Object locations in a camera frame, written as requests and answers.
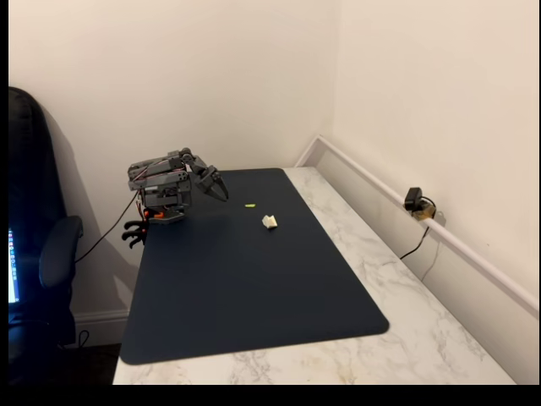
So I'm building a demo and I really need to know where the dark navy desk mat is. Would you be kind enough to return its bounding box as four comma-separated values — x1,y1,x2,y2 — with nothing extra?
119,167,390,365

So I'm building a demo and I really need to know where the white baseboard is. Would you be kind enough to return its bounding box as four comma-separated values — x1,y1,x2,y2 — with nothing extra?
73,309,130,348

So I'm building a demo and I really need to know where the black office chair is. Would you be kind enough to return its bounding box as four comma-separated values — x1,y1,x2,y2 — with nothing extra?
8,86,85,384

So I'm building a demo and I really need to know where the black webcam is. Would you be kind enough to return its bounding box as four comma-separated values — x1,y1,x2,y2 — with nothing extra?
404,187,424,211

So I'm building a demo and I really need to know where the laptop screen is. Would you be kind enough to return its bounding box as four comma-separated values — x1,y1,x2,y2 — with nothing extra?
8,228,20,305

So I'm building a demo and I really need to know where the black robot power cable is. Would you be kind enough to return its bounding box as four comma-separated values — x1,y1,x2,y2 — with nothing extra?
74,191,140,264

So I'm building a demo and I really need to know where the black floor cable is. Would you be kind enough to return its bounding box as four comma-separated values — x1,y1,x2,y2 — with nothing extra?
62,329,91,350

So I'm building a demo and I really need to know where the yellowish webcam mount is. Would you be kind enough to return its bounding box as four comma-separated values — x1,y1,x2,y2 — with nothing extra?
413,202,438,222

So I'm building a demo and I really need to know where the black webcam cable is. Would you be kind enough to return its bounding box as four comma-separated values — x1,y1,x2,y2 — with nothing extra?
399,195,437,261

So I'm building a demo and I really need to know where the thin white cable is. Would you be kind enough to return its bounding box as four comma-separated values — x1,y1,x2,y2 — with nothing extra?
421,239,441,283

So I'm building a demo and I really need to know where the white wall rail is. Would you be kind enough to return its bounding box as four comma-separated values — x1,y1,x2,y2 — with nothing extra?
294,134,540,316

